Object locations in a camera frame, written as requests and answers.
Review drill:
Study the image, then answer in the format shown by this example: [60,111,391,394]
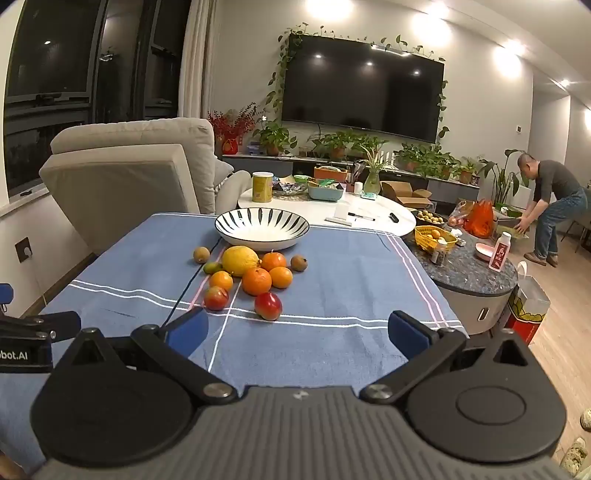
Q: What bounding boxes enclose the yellow basket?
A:
[414,225,458,255]

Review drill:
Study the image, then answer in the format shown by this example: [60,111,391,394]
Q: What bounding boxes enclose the open cardboard boxes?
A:
[380,181,433,209]

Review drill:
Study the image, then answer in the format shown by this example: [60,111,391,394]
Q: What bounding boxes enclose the white paper bag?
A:
[505,261,553,345]

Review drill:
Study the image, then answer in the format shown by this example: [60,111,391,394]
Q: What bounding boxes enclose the beige sofa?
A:
[39,117,253,256]

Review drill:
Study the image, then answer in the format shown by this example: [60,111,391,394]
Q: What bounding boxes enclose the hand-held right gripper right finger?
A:
[359,311,544,408]

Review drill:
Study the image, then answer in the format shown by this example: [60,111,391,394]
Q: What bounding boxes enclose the grey television cabinet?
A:
[222,154,482,205]

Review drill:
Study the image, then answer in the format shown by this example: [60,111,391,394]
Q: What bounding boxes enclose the wall-mounted television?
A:
[281,33,445,144]

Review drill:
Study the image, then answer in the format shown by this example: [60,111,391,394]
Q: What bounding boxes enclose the orange plastic bag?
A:
[464,199,495,239]

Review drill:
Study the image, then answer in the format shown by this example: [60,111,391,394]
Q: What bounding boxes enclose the blue striped tablecloth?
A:
[0,212,468,462]

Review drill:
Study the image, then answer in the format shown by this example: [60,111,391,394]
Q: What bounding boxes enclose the yellow can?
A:
[252,172,274,204]

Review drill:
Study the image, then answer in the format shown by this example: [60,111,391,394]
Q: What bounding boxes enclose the snack tray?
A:
[272,177,308,195]

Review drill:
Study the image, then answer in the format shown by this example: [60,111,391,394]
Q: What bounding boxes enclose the large-leaf potted plant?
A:
[478,148,532,210]

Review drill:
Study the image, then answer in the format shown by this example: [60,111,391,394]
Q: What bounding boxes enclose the white bottle with red label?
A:
[489,232,513,271]

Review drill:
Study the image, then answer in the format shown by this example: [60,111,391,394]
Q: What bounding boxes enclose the white round coffee table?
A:
[237,186,417,239]

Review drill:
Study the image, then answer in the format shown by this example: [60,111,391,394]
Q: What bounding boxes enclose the potted green plant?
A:
[455,157,482,185]
[355,136,389,158]
[252,119,297,157]
[427,148,458,180]
[394,144,433,173]
[314,131,365,162]

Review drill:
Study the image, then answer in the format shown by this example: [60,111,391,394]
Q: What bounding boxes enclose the white black-striped bowl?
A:
[215,209,311,252]

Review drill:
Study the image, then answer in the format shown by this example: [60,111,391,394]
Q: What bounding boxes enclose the teal basket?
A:
[307,180,347,202]

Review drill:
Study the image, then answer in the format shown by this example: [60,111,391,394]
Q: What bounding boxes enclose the trailing ivy vine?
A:
[264,22,451,140]

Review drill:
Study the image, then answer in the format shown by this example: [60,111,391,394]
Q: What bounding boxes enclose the red-yellow apple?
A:
[204,286,230,311]

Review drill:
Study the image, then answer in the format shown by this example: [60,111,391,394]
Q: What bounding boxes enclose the white curtain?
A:
[177,0,237,126]

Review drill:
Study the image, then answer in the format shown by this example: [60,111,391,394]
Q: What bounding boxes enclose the black bowl of small fruit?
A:
[411,210,449,227]

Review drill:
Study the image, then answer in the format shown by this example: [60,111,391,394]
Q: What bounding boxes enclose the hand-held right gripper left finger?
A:
[51,307,237,408]

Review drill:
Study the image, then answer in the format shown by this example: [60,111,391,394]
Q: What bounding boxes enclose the dark red apple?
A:
[254,292,283,321]

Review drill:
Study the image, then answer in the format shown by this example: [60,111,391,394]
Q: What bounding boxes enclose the red berry branch decoration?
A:
[207,103,260,156]

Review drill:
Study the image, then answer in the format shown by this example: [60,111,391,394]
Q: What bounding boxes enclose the dark marble round table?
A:
[401,220,519,336]

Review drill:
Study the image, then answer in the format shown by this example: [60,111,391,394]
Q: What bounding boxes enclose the dark window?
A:
[4,0,186,197]

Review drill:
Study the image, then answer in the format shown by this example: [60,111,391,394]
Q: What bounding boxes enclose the glass vase with plant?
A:
[356,148,392,195]

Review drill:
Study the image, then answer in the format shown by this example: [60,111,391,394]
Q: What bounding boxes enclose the large yellow lemon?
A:
[222,246,262,278]

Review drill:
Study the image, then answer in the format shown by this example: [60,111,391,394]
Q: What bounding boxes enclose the orange box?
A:
[314,166,348,184]

